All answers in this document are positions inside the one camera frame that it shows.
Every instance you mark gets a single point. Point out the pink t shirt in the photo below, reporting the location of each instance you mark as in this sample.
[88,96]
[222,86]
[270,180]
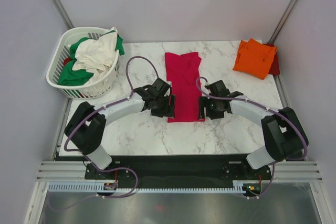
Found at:
[182,71]

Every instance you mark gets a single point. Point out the green t shirt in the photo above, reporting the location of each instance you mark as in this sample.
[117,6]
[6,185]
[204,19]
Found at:
[68,77]

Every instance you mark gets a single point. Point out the white slotted cable duct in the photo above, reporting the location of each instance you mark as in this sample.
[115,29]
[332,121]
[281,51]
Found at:
[104,188]

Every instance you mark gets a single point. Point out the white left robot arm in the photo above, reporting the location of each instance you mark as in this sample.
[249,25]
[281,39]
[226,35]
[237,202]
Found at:
[86,127]

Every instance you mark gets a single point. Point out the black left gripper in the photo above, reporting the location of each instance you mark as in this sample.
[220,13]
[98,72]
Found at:
[168,111]

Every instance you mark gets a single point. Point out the aluminium frame rail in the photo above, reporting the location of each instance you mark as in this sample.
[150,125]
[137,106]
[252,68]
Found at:
[285,172]

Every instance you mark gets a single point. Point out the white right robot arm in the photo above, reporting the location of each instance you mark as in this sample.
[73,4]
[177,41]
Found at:
[284,136]

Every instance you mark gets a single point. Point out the folded dark red t shirt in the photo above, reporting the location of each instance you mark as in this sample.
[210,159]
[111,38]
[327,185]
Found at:
[270,60]

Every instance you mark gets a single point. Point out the white t shirt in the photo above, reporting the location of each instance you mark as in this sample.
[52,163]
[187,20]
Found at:
[97,56]

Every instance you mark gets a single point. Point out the corner metal post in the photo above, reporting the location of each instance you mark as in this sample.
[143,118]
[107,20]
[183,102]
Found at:
[285,16]
[55,1]

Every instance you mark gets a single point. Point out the white plastic laundry basket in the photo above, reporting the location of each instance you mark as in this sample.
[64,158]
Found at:
[87,91]

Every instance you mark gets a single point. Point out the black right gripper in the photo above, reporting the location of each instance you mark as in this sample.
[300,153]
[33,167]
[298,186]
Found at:
[203,102]

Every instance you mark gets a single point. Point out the dark red t shirt in basket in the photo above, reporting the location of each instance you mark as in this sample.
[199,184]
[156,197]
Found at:
[68,63]

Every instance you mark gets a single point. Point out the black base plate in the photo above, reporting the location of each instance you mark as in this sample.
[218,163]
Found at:
[179,171]

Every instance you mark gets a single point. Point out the left corner metal post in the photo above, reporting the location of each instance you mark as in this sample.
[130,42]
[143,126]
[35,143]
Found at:
[55,1]

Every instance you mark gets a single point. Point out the right corner metal post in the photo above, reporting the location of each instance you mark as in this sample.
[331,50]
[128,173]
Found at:
[285,16]

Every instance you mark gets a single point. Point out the folded orange t shirt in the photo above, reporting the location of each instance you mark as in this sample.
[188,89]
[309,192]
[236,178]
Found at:
[248,59]

